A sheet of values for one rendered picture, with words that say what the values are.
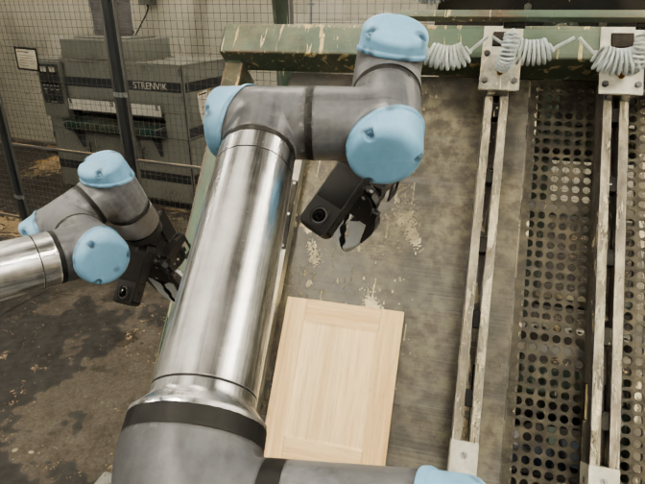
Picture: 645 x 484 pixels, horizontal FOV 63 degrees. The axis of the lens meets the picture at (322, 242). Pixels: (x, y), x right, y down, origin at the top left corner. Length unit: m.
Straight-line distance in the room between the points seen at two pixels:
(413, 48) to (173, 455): 0.44
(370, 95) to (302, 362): 0.97
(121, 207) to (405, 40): 0.55
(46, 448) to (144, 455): 2.65
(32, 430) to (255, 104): 2.73
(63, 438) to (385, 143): 2.68
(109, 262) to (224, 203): 0.36
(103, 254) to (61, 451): 2.24
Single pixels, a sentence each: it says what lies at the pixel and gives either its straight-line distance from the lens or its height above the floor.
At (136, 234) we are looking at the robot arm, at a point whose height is 1.56.
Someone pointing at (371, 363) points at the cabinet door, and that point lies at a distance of 1.37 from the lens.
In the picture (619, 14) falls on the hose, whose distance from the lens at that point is 1.45.
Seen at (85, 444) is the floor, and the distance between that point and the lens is 2.94.
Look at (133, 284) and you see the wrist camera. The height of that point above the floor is 1.47.
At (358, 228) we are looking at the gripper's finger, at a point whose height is 1.63.
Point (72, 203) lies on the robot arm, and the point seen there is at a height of 1.64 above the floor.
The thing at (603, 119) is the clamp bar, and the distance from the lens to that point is 1.53.
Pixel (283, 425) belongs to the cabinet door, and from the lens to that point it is 1.41.
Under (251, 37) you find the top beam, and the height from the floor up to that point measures 1.84.
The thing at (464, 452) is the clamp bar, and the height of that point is 1.01.
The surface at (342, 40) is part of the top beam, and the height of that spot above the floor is 1.83.
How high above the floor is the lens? 1.92
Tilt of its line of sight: 24 degrees down
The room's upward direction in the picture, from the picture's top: straight up
